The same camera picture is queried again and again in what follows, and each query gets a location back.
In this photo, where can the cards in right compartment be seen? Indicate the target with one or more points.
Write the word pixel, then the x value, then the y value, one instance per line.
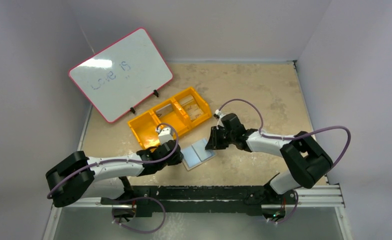
pixel 191 107

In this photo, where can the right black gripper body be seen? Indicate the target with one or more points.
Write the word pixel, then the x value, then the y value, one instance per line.
pixel 219 138

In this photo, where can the white board with pink frame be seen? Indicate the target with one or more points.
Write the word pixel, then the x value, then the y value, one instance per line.
pixel 122 75

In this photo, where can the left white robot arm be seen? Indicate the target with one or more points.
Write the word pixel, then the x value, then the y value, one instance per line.
pixel 79 176

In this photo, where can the yellow plastic compartment tray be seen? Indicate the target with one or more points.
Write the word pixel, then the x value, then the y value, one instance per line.
pixel 144 126

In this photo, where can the black whiteboard stand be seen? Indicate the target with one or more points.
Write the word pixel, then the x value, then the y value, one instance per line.
pixel 155 93

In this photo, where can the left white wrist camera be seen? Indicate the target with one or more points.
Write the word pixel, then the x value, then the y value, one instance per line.
pixel 165 134

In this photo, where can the card in middle compartment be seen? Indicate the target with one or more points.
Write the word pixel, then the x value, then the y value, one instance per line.
pixel 164 110

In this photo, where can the aluminium rail frame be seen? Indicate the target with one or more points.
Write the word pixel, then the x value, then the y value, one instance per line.
pixel 266 97

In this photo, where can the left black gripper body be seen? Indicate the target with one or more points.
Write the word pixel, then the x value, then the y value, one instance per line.
pixel 175 153

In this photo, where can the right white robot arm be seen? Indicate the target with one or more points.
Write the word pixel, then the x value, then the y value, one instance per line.
pixel 306 160

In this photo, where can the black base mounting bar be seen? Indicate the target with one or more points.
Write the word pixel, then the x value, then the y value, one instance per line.
pixel 250 200

